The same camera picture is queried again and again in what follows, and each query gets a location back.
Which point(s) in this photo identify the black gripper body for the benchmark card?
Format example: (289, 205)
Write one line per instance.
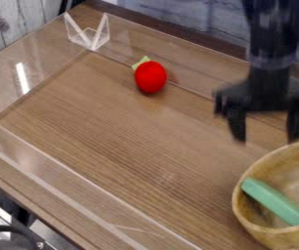
(266, 90)

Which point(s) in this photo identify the brown wooden bowl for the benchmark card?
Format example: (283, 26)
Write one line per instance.
(278, 170)

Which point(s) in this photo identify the green rectangular stick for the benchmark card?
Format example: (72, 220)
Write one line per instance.
(274, 200)

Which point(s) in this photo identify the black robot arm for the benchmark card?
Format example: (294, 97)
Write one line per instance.
(274, 23)

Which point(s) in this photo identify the red plush strawberry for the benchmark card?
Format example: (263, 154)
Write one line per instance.
(150, 75)

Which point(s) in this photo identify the clear acrylic tray walls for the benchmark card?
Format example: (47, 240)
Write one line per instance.
(128, 171)

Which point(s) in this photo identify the clear acrylic corner bracket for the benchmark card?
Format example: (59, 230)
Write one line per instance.
(90, 38)

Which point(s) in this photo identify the black metal bracket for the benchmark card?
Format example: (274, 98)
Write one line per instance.
(28, 239)

